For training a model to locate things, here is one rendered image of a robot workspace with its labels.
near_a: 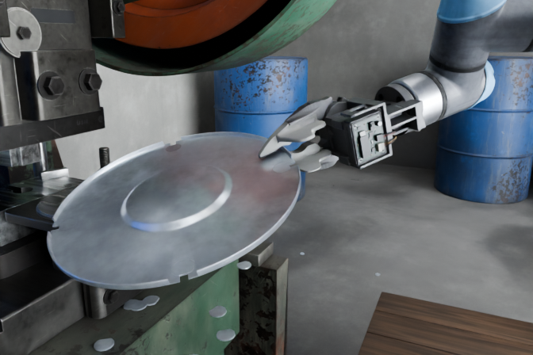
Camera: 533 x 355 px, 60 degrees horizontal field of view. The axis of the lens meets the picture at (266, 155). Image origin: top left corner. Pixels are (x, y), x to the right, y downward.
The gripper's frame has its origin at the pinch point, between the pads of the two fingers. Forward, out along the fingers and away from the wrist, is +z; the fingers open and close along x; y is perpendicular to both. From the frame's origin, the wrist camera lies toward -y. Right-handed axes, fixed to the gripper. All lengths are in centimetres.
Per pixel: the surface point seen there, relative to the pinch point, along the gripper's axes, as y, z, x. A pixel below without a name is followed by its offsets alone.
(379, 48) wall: -240, -215, 46
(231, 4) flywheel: -28.5, -12.4, -17.9
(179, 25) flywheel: -37.5, -4.8, -16.2
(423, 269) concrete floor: -85, -97, 111
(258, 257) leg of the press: -12.8, 0.4, 21.4
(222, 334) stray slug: 4.9, 13.1, 17.2
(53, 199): -13.2, 25.3, -0.2
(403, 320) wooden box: -21, -33, 59
